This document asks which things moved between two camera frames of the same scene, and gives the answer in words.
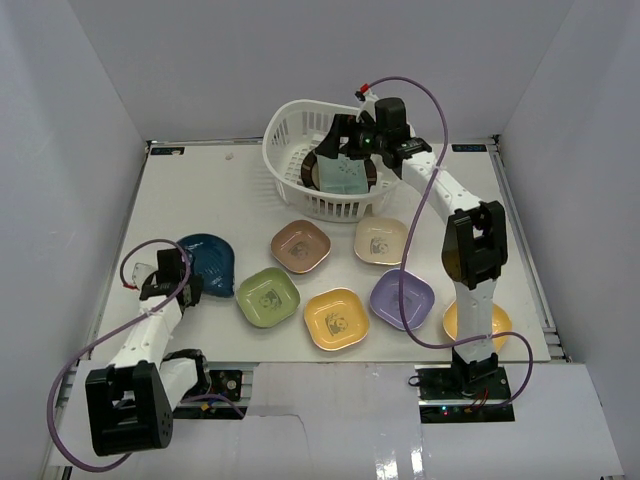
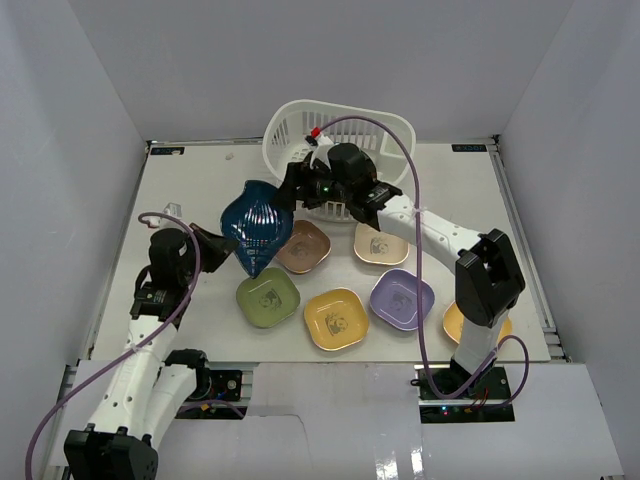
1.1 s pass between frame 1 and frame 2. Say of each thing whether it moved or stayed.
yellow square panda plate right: stayed
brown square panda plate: stayed
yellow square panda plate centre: stayed
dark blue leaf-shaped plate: moved
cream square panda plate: stayed
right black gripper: moved
